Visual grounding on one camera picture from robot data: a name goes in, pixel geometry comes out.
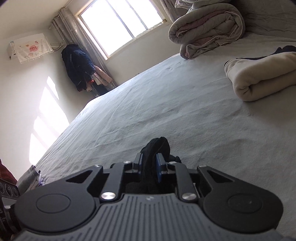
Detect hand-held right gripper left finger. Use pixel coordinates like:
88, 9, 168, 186
66, 153, 144, 202

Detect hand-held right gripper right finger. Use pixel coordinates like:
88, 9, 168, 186
157, 154, 232, 202

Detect black t-shirt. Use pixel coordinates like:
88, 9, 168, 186
126, 137, 182, 194

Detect person's left forearm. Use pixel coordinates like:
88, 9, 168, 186
0, 159, 18, 186

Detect stack of folded clothes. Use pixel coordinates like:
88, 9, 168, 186
17, 165, 45, 189

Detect grey bed sheet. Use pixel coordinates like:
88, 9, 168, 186
35, 32, 296, 241

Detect hanging pink garment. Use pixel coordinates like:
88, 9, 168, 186
85, 65, 113, 92

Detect hanging dark blue coat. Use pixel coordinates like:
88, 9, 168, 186
61, 44, 96, 91

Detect folded cream garment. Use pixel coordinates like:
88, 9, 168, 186
224, 51, 296, 102

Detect window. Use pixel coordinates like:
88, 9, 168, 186
75, 0, 168, 60

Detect air conditioner with printed cover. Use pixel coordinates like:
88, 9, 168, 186
6, 33, 55, 63

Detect folded grey pink quilt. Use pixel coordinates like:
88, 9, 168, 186
168, 9, 245, 59

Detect grey patterned curtain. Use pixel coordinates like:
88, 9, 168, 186
159, 0, 183, 22
48, 7, 116, 90

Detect grey pillow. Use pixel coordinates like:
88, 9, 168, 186
174, 0, 232, 12

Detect dark folded cloth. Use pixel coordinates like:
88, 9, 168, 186
269, 45, 296, 61

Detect grey quilted headboard cover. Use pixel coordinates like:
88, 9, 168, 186
240, 0, 296, 45

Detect air conditioner cables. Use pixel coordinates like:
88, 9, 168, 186
50, 40, 64, 51

